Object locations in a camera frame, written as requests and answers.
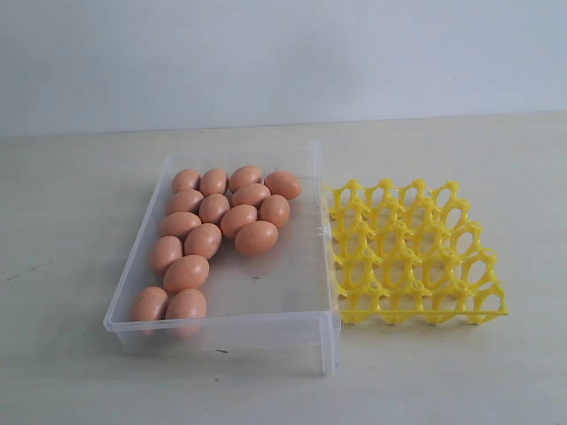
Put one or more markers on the yellow plastic egg tray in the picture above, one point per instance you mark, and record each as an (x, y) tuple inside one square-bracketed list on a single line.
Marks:
[(410, 253)]

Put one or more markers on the brown egg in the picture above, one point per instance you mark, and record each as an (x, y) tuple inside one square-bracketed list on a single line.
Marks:
[(179, 224), (213, 181), (212, 208), (184, 201), (251, 194), (283, 183), (149, 305), (185, 180), (256, 238), (237, 217), (163, 253), (276, 210), (187, 304), (243, 176), (188, 272), (204, 240)]

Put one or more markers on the clear plastic box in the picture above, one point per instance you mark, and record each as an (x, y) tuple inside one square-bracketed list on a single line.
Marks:
[(283, 298)]

